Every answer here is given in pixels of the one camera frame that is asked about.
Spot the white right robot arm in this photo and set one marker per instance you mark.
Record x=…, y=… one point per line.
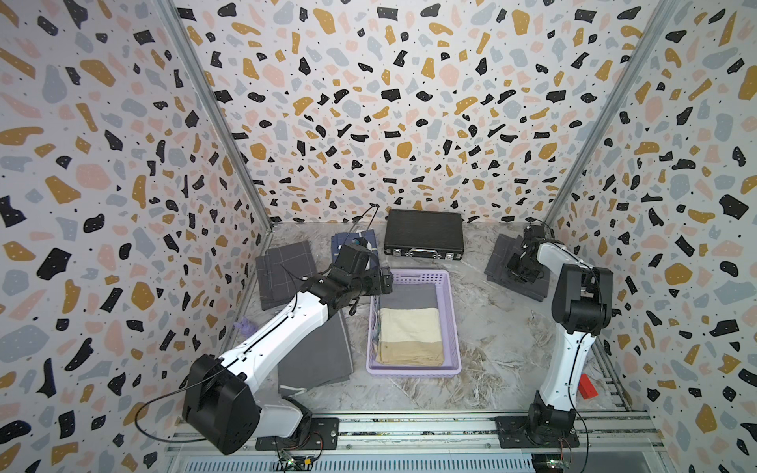
x=581, y=307

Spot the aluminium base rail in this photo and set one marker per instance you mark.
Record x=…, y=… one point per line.
x=451, y=441

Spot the corner aluminium post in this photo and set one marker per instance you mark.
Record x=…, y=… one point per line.
x=660, y=18
x=167, y=12

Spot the red block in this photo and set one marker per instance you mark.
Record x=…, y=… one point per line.
x=586, y=388

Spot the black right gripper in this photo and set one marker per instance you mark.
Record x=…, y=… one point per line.
x=511, y=260

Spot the purple plastic basket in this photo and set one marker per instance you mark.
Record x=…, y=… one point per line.
x=412, y=280

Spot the navy blue checked pillowcase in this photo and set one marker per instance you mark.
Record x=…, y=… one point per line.
x=340, y=239

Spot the right corner aluminium post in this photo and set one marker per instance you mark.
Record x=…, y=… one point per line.
x=660, y=18

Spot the grey beige striped pillowcase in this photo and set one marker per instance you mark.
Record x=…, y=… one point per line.
x=409, y=328

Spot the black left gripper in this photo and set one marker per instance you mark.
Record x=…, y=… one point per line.
x=378, y=288

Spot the grey checked pillowcase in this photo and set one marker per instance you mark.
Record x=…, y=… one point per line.
x=497, y=270
x=281, y=271

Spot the small purple object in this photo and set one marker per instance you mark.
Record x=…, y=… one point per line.
x=245, y=327

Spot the black hard briefcase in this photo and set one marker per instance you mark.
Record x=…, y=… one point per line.
x=424, y=234

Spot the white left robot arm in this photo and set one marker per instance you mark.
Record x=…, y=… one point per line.
x=219, y=399

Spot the left corner aluminium post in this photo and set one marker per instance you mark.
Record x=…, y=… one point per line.
x=167, y=12

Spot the plain dark grey pillowcase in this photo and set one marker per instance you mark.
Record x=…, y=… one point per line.
x=323, y=357

